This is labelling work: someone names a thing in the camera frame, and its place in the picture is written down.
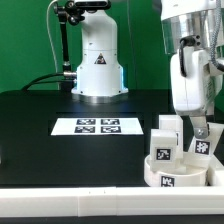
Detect white cable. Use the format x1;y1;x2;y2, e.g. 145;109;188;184
46;0;60;74

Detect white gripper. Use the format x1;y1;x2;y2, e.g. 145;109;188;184
170;47;214;139

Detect black cables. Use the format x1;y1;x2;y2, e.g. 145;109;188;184
21;70;78;91

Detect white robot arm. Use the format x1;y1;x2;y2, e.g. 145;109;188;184
74;0;224;139

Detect white round stool seat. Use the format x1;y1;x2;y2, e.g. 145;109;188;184
144;156;207;187

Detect white marker sheet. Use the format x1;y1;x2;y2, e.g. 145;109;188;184
51;118;143;136

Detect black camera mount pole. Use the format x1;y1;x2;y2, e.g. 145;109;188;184
53;0;112;91

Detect white L-shaped wall fixture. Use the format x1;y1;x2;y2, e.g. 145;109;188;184
0;158;224;218

